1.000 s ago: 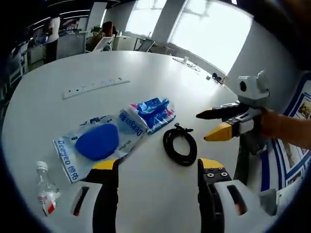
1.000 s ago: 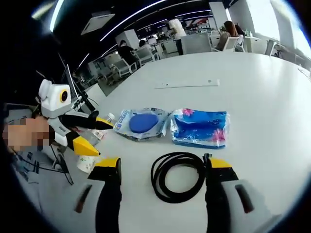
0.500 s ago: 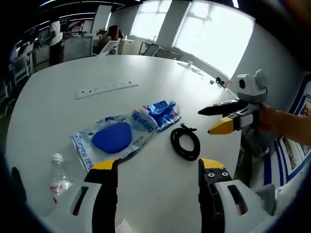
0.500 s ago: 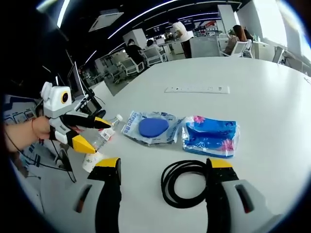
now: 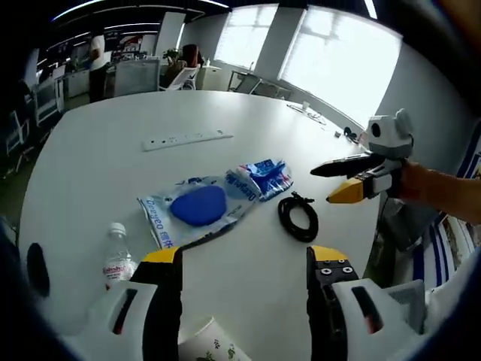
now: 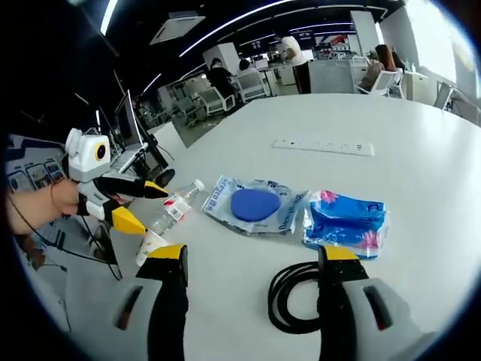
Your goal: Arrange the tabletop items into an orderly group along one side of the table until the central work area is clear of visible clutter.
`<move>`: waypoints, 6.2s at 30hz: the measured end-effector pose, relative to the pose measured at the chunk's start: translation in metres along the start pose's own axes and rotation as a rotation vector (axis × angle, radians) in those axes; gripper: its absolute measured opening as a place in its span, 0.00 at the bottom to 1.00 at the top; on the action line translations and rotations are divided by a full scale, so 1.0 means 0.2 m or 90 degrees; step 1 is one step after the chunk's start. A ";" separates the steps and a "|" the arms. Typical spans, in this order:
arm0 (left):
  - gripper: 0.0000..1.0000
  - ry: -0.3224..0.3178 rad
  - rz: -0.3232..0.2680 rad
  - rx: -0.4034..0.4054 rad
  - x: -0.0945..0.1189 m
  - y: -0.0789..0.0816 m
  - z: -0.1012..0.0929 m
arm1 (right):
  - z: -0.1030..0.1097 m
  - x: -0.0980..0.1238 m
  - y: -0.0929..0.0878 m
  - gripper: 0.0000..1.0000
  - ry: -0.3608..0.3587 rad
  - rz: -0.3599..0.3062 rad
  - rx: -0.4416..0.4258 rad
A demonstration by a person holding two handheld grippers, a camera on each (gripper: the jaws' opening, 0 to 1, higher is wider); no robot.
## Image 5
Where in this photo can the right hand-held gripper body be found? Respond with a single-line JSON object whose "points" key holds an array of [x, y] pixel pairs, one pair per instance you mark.
{"points": [[391, 139]]}

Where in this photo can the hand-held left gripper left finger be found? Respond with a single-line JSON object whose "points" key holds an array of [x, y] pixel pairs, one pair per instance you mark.
{"points": [[161, 293]]}

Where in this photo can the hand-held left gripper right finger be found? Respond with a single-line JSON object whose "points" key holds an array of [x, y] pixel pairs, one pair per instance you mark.
{"points": [[327, 293]]}

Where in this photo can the clear plastic water bottle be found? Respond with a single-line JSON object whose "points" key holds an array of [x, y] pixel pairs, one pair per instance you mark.
{"points": [[118, 259]]}

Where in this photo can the printed paper cup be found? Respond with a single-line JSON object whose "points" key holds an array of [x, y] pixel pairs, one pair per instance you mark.
{"points": [[210, 342]]}

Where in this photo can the blue tissue pack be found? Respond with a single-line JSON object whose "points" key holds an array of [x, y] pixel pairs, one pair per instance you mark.
{"points": [[268, 178]]}

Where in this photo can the clear packet with blue pad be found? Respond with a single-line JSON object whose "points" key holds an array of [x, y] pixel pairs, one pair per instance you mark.
{"points": [[199, 205]]}

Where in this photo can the black computer mouse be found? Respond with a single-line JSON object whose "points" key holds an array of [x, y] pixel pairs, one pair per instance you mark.
{"points": [[37, 269]]}

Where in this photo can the small dark object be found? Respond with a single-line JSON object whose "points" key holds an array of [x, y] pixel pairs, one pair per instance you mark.
{"points": [[351, 133]]}

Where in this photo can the dark grey cloth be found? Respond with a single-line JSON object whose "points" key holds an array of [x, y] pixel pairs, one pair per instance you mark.
{"points": [[406, 225]]}

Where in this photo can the bright window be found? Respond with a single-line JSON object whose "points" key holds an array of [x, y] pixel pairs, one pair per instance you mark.
{"points": [[338, 64], [246, 37]]}

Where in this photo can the white power strip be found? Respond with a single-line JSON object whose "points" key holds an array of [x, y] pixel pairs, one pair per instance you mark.
{"points": [[186, 139]]}

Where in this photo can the white table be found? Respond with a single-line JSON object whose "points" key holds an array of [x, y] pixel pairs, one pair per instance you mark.
{"points": [[112, 124]]}

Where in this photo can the white office chair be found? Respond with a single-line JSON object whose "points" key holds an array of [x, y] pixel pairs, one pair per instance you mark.
{"points": [[184, 80], [135, 77]]}

